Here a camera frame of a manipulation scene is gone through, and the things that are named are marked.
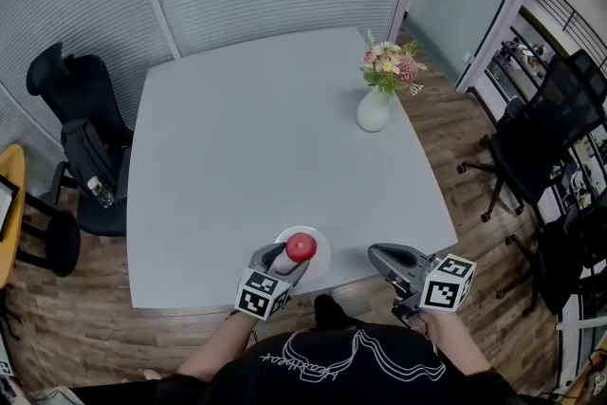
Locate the black printed t-shirt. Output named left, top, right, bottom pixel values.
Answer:
left=70, top=322, right=537, bottom=405

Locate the clear water bottle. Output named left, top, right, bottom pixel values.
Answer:
left=86, top=175, right=115, bottom=209

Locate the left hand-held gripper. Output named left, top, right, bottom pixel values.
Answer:
left=234, top=243, right=312, bottom=322

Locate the red apple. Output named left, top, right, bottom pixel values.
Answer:
left=285, top=231, right=318, bottom=264

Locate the pink and yellow flower bouquet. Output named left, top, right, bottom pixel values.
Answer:
left=359, top=28, right=429, bottom=97

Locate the person's right forearm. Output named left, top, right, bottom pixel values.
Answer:
left=419, top=308, right=493, bottom=378

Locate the white round plate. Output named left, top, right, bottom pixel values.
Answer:
left=273, top=225, right=332, bottom=285

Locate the black mesh office chair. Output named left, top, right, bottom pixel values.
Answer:
left=495, top=203, right=607, bottom=317
left=457, top=47, right=607, bottom=224

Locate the white ceramic vase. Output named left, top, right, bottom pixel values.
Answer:
left=356, top=85, right=393, bottom=133

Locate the person's leg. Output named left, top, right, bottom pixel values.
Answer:
left=314, top=293, right=374, bottom=329

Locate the cluttered shelf rack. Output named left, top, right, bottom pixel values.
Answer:
left=487, top=27, right=565, bottom=103

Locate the black metal railing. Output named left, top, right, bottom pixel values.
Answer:
left=528, top=0, right=607, bottom=63

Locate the black high-back office chair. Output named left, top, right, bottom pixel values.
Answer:
left=26, top=41, right=137, bottom=238

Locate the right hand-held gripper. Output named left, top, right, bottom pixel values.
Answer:
left=368, top=242, right=477, bottom=328

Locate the person's left forearm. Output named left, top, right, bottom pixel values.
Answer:
left=177, top=310, right=261, bottom=388

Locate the black backpack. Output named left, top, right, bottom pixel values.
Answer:
left=60, top=118, right=120, bottom=200

